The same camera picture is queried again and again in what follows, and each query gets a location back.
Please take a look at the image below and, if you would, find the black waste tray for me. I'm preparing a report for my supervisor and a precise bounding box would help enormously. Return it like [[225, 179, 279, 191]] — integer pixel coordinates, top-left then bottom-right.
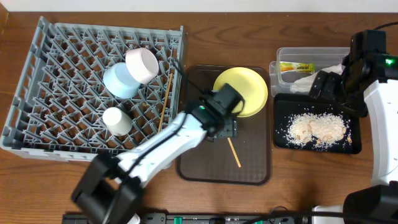
[[274, 93, 362, 154]]

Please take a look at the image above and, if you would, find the white bowl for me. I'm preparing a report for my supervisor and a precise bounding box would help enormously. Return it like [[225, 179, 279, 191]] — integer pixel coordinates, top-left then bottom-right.
[[125, 48, 159, 84]]

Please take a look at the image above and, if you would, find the grey plastic dishwasher rack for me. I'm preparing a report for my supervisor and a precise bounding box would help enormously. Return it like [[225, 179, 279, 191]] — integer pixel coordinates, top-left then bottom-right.
[[1, 18, 186, 161]]

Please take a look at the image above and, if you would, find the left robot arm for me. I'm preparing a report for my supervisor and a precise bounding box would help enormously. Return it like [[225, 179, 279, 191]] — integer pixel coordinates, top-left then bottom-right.
[[71, 84, 245, 224]]

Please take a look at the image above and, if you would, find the white tissue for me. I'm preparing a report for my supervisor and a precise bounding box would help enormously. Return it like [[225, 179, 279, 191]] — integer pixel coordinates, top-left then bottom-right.
[[290, 64, 345, 94]]

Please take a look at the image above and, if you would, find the clear plastic waste bin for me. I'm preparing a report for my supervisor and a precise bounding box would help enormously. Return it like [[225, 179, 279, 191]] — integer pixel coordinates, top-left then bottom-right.
[[269, 47, 349, 96]]

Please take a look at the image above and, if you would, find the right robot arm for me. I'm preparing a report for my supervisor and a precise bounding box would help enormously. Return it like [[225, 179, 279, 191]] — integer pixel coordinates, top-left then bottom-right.
[[309, 27, 397, 221]]

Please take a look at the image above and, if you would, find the wooden chopstick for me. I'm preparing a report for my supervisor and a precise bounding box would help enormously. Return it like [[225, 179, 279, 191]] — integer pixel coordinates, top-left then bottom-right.
[[227, 138, 241, 168], [158, 73, 174, 133]]

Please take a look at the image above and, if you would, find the yellow round plate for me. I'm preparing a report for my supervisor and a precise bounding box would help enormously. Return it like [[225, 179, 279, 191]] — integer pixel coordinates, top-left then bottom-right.
[[213, 67, 268, 118]]

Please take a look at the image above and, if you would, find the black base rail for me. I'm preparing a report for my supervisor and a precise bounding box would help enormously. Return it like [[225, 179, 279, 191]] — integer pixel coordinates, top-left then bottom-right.
[[62, 211, 398, 224]]

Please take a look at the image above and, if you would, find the spilled rice food waste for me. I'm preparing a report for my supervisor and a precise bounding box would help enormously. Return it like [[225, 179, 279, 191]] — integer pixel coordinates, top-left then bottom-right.
[[282, 113, 353, 150]]

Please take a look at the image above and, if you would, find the green snack wrapper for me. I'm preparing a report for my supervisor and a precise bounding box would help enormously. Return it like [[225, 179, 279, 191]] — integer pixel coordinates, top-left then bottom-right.
[[279, 62, 316, 73]]

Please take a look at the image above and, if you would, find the light blue saucer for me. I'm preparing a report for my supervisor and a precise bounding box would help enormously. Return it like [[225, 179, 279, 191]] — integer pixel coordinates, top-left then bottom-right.
[[103, 62, 141, 99]]

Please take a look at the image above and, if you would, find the brown plastic serving tray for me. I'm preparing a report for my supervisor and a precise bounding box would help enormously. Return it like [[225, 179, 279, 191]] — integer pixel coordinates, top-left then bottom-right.
[[175, 64, 272, 187]]

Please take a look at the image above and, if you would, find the white plastic cup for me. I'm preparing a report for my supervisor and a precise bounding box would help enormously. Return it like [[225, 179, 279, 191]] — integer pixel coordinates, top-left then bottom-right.
[[102, 107, 132, 136]]

